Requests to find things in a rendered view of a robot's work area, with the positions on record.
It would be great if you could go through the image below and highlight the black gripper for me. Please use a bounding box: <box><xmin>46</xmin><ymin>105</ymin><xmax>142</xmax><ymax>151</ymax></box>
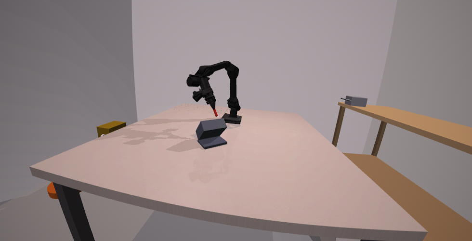
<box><xmin>201</xmin><ymin>84</ymin><xmax>216</xmax><ymax>110</ymax></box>

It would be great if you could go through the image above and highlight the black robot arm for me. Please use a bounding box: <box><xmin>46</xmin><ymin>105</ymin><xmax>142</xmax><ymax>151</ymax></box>
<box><xmin>186</xmin><ymin>61</ymin><xmax>241</xmax><ymax>118</ymax></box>

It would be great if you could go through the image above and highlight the grey sloped panel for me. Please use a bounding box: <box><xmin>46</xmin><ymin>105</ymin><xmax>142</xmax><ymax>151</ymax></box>
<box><xmin>196</xmin><ymin>118</ymin><xmax>227</xmax><ymax>149</ymax></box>

